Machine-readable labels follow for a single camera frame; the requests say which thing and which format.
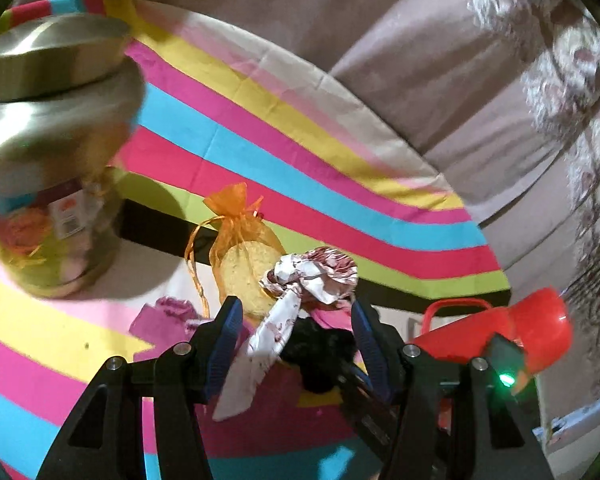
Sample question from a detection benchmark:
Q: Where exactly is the light pink cloth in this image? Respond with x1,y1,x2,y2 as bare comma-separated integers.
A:
307,306,362,334

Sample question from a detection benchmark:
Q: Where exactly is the white red print scrunchie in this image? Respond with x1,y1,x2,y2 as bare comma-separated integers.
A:
211,247,359,423

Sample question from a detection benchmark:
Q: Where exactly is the round yellow soap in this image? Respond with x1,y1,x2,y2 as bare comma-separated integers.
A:
220,241,281,317

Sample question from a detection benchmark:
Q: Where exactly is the purple cloth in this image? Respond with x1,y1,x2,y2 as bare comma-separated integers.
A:
129,296,203,349

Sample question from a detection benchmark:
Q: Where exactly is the white box with purple rim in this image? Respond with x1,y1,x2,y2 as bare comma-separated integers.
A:
532,395,600,444

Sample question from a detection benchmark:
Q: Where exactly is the black scrunchie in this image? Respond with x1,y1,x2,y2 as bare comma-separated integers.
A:
280,317,356,394

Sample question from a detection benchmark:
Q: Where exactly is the orange organza pouch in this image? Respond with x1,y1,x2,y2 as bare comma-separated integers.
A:
185,183,287,319

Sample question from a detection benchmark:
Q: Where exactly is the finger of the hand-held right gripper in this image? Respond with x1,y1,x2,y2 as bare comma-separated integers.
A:
325,360,406,466

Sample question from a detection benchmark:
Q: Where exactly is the striped colourful tablecloth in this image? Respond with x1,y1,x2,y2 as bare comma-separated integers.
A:
0,0,512,480

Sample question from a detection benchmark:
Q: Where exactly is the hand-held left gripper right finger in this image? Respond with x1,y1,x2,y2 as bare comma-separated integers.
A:
351,296,556,480

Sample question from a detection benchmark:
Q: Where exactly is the red thermos flask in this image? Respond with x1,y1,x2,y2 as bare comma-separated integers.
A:
407,287,574,397

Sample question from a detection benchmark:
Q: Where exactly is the glass jar with metal lid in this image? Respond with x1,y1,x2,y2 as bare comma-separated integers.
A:
0,14,149,302

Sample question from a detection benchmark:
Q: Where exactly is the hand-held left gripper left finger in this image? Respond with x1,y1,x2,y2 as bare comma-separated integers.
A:
35,296,244,480

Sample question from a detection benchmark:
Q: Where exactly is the beige lace curtain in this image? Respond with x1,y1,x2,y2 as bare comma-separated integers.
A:
10,0,600,461

